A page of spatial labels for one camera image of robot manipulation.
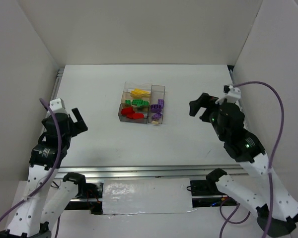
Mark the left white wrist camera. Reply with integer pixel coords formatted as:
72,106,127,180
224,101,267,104
49,98,67,114

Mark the red arch lego brick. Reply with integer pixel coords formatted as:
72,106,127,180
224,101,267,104
121,107,135,116

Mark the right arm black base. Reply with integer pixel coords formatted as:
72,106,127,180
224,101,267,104
186,179,226,197

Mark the white tape covered panel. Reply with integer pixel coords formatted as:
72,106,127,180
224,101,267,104
102,178,193,215

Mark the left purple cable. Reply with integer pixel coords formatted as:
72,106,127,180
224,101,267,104
0,98,65,238

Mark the yellow curved lego piece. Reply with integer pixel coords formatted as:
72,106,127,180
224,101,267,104
142,92,151,97

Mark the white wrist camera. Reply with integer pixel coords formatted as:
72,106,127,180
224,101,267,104
216,85,241,105
49,98,67,114

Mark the purple flower lego piece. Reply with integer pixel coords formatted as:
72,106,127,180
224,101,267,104
150,104,162,113

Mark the green lego plate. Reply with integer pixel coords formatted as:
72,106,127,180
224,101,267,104
132,99,144,107

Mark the purple square lego brick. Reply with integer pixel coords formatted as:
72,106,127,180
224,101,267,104
157,99,164,108

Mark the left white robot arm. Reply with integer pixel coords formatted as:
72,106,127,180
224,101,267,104
0,108,88,238

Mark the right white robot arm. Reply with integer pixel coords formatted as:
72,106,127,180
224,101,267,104
189,93,298,238

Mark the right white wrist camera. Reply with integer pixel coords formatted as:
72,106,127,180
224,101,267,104
216,85,241,105

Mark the aluminium table frame rail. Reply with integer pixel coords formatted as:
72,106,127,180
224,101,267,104
52,64,245,180

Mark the dark grey plastic bin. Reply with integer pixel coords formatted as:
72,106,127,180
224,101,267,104
118,104,149,124

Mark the purple arch lego brick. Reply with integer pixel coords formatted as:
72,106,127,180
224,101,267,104
151,112,162,120

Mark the clear plastic bin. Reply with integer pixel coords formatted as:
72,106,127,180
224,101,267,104
124,82,151,93

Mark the yellow lego plate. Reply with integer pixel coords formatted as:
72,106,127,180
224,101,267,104
130,88,146,97

